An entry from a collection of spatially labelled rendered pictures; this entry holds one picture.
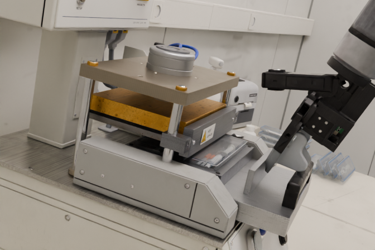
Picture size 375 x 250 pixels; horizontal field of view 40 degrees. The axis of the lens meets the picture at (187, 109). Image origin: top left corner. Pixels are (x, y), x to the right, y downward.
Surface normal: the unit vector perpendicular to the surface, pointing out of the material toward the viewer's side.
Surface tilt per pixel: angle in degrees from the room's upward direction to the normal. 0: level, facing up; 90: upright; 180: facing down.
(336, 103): 90
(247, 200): 0
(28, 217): 90
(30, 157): 0
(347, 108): 90
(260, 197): 0
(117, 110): 90
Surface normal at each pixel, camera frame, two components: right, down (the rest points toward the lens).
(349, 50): -0.70, -0.14
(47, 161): 0.19, -0.95
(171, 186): -0.36, 0.14
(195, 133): 0.91, 0.26
